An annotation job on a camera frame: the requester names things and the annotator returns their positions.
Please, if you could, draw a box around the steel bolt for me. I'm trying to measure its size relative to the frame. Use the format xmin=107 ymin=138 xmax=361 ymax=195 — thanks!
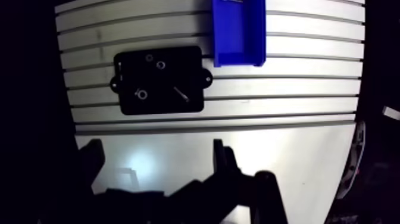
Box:
xmin=173 ymin=86 xmax=190 ymax=103

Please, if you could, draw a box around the black tray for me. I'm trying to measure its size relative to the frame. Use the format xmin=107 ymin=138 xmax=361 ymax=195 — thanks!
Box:
xmin=110 ymin=45 xmax=214 ymax=116

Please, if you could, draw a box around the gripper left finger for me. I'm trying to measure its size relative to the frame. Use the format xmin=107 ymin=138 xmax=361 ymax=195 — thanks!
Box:
xmin=74 ymin=138 xmax=170 ymax=224

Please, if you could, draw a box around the blue bin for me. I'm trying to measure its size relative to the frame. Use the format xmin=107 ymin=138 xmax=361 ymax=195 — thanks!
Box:
xmin=211 ymin=0 xmax=267 ymax=69

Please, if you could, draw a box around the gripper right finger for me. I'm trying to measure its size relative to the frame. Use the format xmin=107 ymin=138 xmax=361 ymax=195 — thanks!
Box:
xmin=168 ymin=138 xmax=289 ymax=224

